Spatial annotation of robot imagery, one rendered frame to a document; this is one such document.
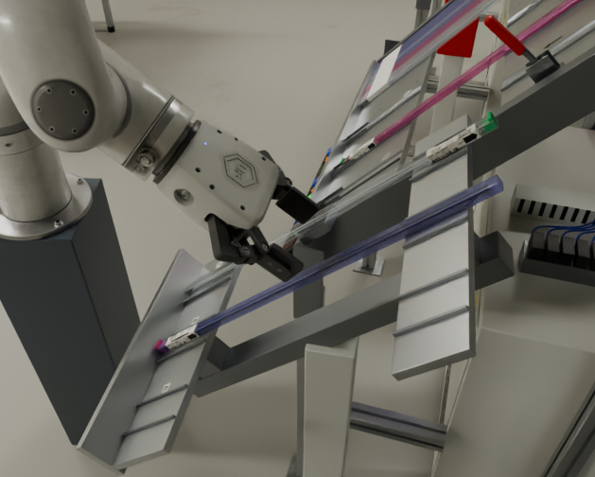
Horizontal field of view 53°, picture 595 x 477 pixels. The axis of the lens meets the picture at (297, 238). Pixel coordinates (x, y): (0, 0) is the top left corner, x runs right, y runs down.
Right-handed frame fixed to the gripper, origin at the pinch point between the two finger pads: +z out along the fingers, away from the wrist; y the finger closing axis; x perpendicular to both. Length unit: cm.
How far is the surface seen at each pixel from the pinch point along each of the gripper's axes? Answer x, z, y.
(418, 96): 1, 15, 53
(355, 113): 19, 14, 67
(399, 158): 2.1, 13.8, 32.0
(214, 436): 92, 38, 27
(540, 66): -22.8, 13.3, 24.9
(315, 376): 13.7, 14.3, -3.1
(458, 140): -15.5, 7.4, 10.2
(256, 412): 87, 45, 36
